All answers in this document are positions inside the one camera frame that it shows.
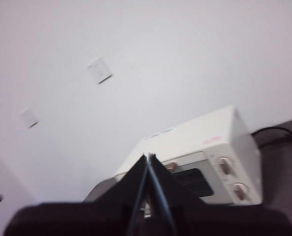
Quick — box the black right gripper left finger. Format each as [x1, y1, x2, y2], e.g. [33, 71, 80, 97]
[3, 153, 149, 236]

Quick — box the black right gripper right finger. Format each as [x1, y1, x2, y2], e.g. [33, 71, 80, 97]
[148, 153, 292, 236]

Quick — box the cream glass oven door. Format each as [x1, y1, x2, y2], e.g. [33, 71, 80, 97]
[115, 150, 218, 205]

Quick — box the cream oven timer knob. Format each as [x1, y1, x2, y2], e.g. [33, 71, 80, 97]
[231, 182, 250, 202]

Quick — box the cream oven temperature knob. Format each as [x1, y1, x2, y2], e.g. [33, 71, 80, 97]
[217, 156, 236, 177]

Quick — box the cream toaster oven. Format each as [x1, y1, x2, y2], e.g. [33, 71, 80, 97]
[115, 105, 263, 206]

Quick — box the black oven power cable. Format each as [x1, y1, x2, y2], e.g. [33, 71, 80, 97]
[251, 126, 292, 148]

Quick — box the white wall socket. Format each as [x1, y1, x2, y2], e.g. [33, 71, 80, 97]
[18, 107, 40, 129]
[86, 56, 114, 85]

